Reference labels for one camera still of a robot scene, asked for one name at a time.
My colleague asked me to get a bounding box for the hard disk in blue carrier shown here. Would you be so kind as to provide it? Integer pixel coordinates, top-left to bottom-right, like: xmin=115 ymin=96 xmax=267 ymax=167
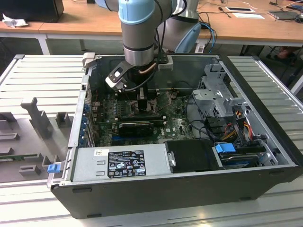
xmin=214 ymin=142 xmax=260 ymax=170

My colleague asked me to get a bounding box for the long wooden desk white frame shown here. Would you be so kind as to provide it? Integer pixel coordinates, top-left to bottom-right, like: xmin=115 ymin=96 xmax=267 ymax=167
xmin=39 ymin=0 xmax=303 ymax=56

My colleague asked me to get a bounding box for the white paper sheet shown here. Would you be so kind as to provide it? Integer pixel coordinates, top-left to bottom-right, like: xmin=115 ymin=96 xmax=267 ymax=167
xmin=232 ymin=12 xmax=266 ymax=20

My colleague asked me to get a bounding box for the white framed tablet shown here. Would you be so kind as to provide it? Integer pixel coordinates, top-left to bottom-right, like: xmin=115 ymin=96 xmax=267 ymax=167
xmin=224 ymin=6 xmax=257 ymax=13

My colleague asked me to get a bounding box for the wooden desk with white frame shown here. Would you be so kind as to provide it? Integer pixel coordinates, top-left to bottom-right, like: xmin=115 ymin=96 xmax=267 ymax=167
xmin=0 ymin=20 xmax=52 ymax=56

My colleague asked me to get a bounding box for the black plastic shroud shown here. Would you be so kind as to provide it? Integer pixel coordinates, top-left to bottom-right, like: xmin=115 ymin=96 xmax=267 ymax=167
xmin=164 ymin=139 xmax=225 ymax=174

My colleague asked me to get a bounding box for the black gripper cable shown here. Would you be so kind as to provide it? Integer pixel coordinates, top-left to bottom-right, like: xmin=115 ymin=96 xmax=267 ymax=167
xmin=153 ymin=0 xmax=171 ymax=60

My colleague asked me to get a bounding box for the small black device with cable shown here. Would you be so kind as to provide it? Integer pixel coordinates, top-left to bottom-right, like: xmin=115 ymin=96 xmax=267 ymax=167
xmin=217 ymin=6 xmax=232 ymax=19

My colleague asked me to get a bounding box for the black graphics card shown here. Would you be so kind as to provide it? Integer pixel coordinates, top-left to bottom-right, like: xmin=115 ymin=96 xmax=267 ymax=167
xmin=117 ymin=121 xmax=155 ymax=138

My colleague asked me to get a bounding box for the green motherboard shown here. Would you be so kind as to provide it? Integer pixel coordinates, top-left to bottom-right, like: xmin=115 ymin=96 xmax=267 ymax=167
xmin=91 ymin=91 xmax=198 ymax=148

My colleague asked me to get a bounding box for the coloured power wire bundle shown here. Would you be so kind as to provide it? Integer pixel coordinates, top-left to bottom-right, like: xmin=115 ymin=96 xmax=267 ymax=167
xmin=224 ymin=118 xmax=252 ymax=140

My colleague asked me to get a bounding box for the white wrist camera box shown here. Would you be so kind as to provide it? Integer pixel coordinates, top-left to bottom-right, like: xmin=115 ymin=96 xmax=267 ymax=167
xmin=105 ymin=61 xmax=129 ymax=93

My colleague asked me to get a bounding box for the grey case handle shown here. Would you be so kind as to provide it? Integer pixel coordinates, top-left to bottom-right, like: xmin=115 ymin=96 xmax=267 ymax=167
xmin=82 ymin=52 xmax=96 ymax=70

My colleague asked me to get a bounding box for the silver power supply with label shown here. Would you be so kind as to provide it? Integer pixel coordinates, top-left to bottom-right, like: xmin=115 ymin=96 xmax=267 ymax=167
xmin=70 ymin=144 xmax=172 ymax=182

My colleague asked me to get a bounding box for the blue case latch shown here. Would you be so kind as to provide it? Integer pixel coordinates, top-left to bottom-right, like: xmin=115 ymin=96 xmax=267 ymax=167
xmin=47 ymin=164 xmax=60 ymax=175

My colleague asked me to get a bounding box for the silver metal drive cage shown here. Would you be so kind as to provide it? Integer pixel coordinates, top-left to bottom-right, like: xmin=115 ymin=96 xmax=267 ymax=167
xmin=191 ymin=63 xmax=253 ymax=123

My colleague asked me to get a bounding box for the black office chair base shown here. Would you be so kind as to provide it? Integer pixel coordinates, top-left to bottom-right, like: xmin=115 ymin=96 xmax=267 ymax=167
xmin=266 ymin=46 xmax=298 ymax=66

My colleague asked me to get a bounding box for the dark notebook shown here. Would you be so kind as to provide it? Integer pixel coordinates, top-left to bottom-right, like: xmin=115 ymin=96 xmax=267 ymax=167
xmin=267 ymin=10 xmax=301 ymax=21

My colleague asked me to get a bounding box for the crumpled white paper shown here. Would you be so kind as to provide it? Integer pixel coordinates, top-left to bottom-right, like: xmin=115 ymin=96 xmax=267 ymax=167
xmin=1 ymin=13 xmax=29 ymax=29

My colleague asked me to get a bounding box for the CPU socket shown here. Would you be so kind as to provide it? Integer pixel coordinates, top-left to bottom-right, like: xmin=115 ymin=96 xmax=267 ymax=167
xmin=129 ymin=99 xmax=159 ymax=116

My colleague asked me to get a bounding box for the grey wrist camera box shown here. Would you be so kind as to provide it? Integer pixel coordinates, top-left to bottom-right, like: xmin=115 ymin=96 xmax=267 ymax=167
xmin=154 ymin=53 xmax=174 ymax=71

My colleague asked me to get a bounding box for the black data cable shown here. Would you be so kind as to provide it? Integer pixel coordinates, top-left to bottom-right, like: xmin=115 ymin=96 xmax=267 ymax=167
xmin=184 ymin=93 xmax=214 ymax=140

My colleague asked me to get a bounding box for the blue hanging cable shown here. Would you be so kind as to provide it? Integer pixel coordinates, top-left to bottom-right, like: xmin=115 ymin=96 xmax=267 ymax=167
xmin=201 ymin=22 xmax=218 ymax=52

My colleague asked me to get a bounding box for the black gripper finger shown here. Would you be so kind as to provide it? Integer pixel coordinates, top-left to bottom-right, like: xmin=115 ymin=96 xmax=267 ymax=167
xmin=138 ymin=87 xmax=149 ymax=111

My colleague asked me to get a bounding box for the black box on desk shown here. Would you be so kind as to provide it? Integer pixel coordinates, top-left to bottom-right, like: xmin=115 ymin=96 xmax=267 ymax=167
xmin=0 ymin=0 xmax=65 ymax=24

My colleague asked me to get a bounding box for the black camera cable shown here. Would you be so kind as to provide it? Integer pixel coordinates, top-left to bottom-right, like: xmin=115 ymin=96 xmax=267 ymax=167
xmin=122 ymin=70 xmax=157 ymax=92

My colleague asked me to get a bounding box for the copper coloured conduit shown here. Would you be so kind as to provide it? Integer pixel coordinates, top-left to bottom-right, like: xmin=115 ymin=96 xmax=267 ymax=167
xmin=138 ymin=65 xmax=156 ymax=75

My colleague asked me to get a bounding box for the grey parts rack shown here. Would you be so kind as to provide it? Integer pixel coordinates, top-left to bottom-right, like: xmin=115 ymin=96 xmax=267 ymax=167
xmin=0 ymin=96 xmax=74 ymax=184

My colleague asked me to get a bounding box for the black open PC case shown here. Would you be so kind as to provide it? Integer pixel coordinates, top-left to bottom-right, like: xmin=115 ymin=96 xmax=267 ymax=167
xmin=46 ymin=52 xmax=303 ymax=220

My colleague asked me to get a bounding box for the RAM stick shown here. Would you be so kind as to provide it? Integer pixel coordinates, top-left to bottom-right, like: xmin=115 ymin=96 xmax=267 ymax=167
xmin=0 ymin=153 xmax=39 ymax=163

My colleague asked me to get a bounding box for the thin red wire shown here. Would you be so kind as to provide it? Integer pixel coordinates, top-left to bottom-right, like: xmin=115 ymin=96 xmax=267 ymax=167
xmin=91 ymin=89 xmax=104 ymax=106

